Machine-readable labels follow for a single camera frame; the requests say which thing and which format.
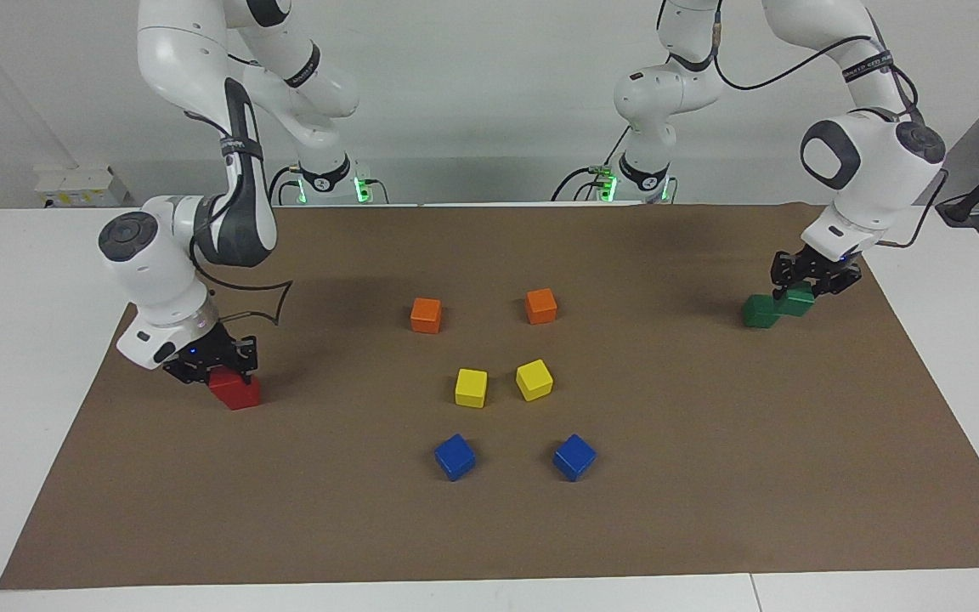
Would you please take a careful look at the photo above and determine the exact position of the brown table mat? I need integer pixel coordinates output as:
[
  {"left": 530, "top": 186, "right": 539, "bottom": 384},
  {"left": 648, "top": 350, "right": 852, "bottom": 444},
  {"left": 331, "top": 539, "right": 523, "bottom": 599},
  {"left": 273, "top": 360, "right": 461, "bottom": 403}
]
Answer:
[{"left": 0, "top": 202, "right": 979, "bottom": 591}]

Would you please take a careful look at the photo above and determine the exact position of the yellow wooden cube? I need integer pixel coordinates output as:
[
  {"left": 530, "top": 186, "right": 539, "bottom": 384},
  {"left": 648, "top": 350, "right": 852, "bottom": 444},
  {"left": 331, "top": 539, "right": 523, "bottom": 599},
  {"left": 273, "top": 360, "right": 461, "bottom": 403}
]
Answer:
[
  {"left": 516, "top": 359, "right": 554, "bottom": 402},
  {"left": 455, "top": 368, "right": 489, "bottom": 409}
]

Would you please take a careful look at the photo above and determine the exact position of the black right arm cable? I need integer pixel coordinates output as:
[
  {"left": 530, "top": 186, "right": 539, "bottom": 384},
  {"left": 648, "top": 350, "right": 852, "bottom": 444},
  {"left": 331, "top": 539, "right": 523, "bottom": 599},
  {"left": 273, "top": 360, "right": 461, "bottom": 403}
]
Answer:
[{"left": 184, "top": 51, "right": 294, "bottom": 329}]

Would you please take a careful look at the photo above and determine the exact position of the orange wooden cube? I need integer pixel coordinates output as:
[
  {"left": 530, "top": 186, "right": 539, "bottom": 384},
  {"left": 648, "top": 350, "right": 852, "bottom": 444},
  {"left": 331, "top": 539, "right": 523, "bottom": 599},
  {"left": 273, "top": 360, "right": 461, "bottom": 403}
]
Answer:
[
  {"left": 525, "top": 288, "right": 558, "bottom": 326},
  {"left": 410, "top": 297, "right": 443, "bottom": 335}
]

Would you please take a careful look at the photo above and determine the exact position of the green wooden cube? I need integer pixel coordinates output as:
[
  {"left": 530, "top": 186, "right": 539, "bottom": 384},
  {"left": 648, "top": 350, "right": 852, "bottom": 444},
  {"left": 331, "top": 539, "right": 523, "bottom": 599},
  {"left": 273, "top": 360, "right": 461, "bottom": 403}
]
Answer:
[
  {"left": 775, "top": 287, "right": 817, "bottom": 318},
  {"left": 742, "top": 294, "right": 784, "bottom": 330}
]

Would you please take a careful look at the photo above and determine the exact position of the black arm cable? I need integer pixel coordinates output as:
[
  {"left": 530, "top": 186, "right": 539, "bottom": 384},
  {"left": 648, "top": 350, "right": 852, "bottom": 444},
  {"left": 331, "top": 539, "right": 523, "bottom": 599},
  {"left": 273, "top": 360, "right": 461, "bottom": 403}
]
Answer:
[
  {"left": 710, "top": 0, "right": 950, "bottom": 250},
  {"left": 184, "top": 51, "right": 294, "bottom": 329}
]

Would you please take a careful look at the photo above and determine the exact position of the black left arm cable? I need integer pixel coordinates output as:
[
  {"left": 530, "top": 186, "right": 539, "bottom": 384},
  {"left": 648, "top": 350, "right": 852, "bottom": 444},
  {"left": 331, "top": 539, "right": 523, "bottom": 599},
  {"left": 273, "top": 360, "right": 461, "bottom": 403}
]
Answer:
[{"left": 710, "top": 0, "right": 950, "bottom": 250}]

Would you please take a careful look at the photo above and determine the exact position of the red wooden cube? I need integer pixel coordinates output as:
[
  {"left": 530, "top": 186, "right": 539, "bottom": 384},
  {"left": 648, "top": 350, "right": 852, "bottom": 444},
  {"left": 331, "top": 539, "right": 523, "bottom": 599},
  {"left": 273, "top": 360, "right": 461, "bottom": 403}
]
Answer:
[
  {"left": 208, "top": 366, "right": 251, "bottom": 395},
  {"left": 219, "top": 381, "right": 262, "bottom": 411}
]

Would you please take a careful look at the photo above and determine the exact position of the blue wooden cube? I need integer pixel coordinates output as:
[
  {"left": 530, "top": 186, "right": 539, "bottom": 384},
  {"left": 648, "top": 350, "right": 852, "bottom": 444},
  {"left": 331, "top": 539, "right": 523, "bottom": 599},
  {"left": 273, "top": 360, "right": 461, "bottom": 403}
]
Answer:
[
  {"left": 552, "top": 433, "right": 597, "bottom": 483},
  {"left": 434, "top": 433, "right": 478, "bottom": 482}
]

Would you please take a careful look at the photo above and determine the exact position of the white power strip box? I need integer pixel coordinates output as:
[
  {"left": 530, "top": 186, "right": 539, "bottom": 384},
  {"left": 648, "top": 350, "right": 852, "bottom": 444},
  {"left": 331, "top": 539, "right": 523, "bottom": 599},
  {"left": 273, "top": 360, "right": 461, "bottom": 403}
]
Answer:
[{"left": 35, "top": 164, "right": 128, "bottom": 208}]

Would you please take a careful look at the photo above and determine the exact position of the black base cable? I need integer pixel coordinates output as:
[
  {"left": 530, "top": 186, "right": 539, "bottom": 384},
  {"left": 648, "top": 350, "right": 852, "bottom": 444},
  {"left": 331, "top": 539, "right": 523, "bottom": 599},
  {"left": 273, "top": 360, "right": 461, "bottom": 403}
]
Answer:
[
  {"left": 266, "top": 165, "right": 390, "bottom": 207},
  {"left": 551, "top": 127, "right": 631, "bottom": 203}
]

